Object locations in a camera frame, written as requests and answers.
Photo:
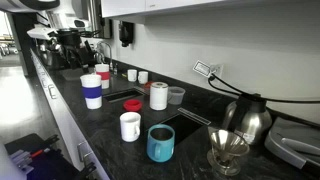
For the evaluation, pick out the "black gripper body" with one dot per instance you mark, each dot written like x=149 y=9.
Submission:
x=70 y=40

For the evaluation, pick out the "white mug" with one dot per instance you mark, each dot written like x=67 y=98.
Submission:
x=132 y=75
x=143 y=77
x=130 y=126

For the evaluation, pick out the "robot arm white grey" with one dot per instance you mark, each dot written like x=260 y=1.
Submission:
x=65 y=26

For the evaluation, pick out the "sink faucet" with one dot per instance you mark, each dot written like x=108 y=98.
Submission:
x=105 y=48

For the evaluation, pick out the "white cup with red band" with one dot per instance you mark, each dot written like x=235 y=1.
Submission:
x=103 y=71

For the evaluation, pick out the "white cup with blue band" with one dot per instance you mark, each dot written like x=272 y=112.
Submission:
x=92 y=90

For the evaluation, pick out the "black soap dispenser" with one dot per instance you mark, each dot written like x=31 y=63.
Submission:
x=126 y=32

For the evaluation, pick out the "red plastic lid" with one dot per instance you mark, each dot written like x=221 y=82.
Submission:
x=133 y=105

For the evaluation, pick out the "white paper towel roll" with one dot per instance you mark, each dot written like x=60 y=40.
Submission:
x=158 y=96

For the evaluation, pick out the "clear plastic container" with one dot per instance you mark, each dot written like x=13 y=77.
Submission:
x=175 y=95

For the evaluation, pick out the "metal pour-over dripper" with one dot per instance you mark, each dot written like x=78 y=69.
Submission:
x=226 y=148

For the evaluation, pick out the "grey appliance lid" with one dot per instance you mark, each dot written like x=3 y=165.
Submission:
x=295 y=143

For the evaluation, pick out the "white wall outlet tag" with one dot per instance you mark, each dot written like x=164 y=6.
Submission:
x=202 y=68

